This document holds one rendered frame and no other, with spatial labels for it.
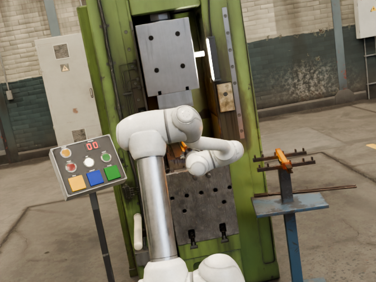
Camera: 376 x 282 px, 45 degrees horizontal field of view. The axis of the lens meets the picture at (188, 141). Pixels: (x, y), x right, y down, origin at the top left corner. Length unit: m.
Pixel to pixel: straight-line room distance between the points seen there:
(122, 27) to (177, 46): 0.35
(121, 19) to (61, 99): 5.42
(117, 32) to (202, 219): 1.20
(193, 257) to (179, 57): 1.19
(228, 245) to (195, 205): 0.33
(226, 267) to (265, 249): 1.53
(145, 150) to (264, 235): 1.60
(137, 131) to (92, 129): 6.40
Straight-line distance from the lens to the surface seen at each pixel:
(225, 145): 2.10
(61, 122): 8.13
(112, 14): 2.75
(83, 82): 7.99
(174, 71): 2.61
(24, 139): 8.97
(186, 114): 1.64
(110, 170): 2.52
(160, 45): 2.60
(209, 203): 2.71
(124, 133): 1.69
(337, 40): 9.36
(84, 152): 2.54
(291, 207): 2.61
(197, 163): 2.17
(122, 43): 2.74
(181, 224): 2.73
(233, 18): 2.81
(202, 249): 2.81
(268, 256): 3.16
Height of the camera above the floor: 1.62
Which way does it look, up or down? 12 degrees down
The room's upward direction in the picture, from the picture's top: 9 degrees counter-clockwise
